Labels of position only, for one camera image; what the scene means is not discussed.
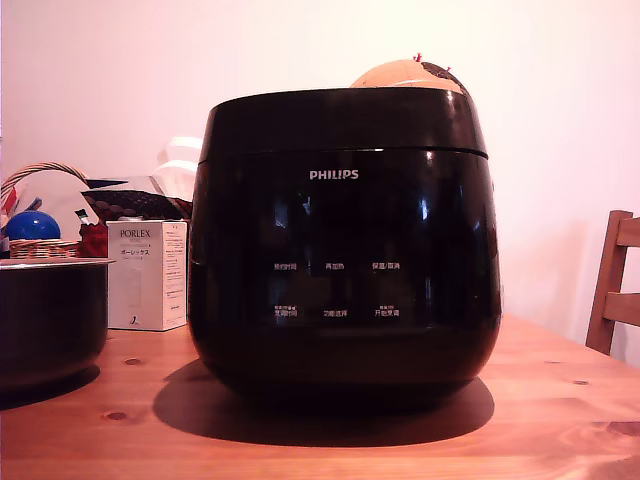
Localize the black Philips rice cooker body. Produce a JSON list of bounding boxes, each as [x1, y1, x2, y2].
[[187, 145, 504, 401]]

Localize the black rice cooker lid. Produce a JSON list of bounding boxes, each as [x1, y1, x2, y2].
[[198, 86, 489, 165]]

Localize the white Porlex cardboard box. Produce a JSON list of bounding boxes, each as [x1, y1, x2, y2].
[[105, 219, 189, 333]]

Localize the orange and brown globe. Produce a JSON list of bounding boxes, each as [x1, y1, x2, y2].
[[348, 55, 472, 97]]

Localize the dark dotted fabric bag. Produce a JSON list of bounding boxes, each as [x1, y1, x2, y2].
[[81, 186, 195, 222]]

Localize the red cloth item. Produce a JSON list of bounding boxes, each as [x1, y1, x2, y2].
[[78, 218, 110, 259]]

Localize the woven wicker basket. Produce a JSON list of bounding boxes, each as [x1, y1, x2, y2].
[[0, 160, 92, 261]]

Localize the black inner cooking pot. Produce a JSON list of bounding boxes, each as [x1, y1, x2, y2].
[[0, 256, 117, 397]]

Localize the blue ball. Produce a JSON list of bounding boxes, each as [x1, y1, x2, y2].
[[3, 209, 63, 242]]

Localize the wooden ladder-back chair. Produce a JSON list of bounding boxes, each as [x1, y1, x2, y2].
[[584, 209, 640, 358]]

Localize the white bag with handles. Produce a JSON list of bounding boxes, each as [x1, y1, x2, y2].
[[148, 135, 204, 197]]

